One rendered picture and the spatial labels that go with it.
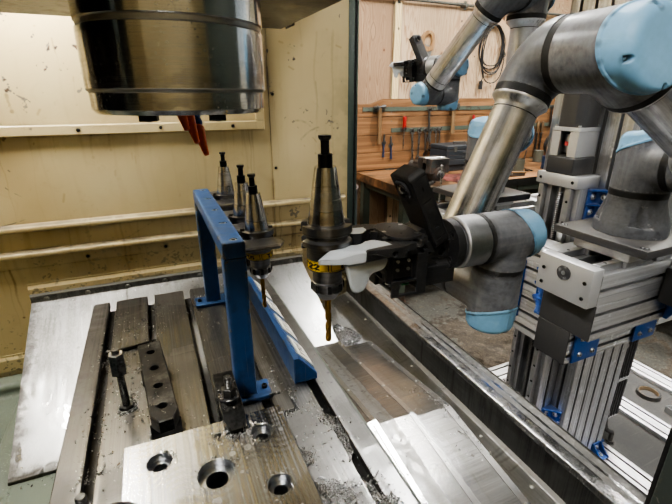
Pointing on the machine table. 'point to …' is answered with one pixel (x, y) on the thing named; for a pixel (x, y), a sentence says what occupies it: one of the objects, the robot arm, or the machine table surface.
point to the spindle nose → (170, 56)
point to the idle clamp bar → (161, 423)
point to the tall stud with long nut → (120, 377)
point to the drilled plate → (254, 456)
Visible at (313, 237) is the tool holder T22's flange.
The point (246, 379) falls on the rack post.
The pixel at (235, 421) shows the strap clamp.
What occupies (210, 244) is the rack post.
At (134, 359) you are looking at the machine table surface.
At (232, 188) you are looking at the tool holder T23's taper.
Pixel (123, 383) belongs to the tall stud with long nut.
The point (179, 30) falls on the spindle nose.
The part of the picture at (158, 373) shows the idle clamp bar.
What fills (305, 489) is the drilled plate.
